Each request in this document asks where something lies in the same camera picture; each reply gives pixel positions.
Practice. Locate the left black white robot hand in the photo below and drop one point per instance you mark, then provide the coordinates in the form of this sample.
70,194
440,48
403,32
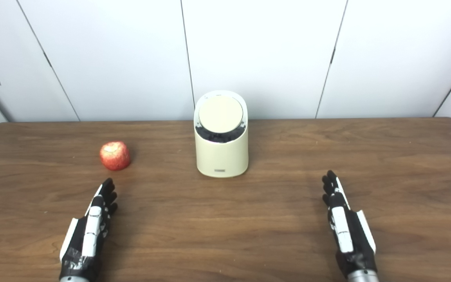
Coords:
92,231

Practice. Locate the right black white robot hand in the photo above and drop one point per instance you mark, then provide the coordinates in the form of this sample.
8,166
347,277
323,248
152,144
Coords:
345,231

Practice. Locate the red apple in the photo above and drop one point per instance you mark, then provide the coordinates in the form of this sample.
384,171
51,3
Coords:
115,156

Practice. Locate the cream round bin lid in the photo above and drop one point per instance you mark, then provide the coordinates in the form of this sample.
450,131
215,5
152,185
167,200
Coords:
220,114

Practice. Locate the cream-colored bin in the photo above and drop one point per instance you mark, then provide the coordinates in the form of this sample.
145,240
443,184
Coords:
221,156

